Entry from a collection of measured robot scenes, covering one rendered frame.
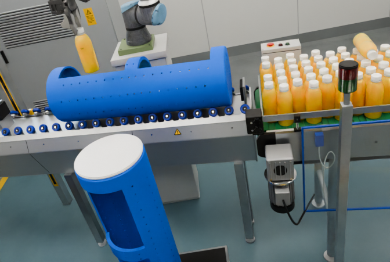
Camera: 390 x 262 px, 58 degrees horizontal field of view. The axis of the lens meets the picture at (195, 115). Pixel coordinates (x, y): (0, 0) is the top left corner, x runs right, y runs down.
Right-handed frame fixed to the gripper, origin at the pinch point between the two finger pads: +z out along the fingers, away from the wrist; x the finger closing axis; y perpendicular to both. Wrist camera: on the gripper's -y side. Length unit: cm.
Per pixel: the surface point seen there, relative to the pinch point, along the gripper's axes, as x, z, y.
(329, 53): -24, 33, -107
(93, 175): 45, 42, -10
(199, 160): -7, 78, -39
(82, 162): 36, 42, -2
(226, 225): -21, 143, -45
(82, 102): -0.6, 34.2, 10.5
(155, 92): -0.2, 32.2, -26.4
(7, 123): -15, 50, 67
